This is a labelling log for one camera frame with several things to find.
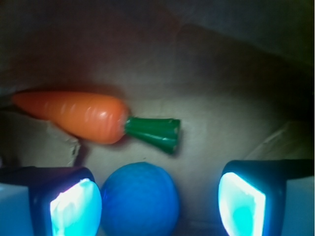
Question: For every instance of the blue golf ball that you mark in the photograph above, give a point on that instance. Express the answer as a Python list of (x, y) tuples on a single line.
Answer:
[(139, 199)]

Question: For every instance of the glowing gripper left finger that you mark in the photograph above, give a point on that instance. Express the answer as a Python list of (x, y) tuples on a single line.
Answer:
[(51, 201)]

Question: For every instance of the orange toy carrot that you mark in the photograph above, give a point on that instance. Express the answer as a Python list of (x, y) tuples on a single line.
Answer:
[(99, 118)]

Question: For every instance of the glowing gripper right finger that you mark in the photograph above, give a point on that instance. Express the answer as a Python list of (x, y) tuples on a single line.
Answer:
[(268, 198)]

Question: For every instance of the brown paper bag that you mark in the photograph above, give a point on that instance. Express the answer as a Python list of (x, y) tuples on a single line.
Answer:
[(239, 74)]

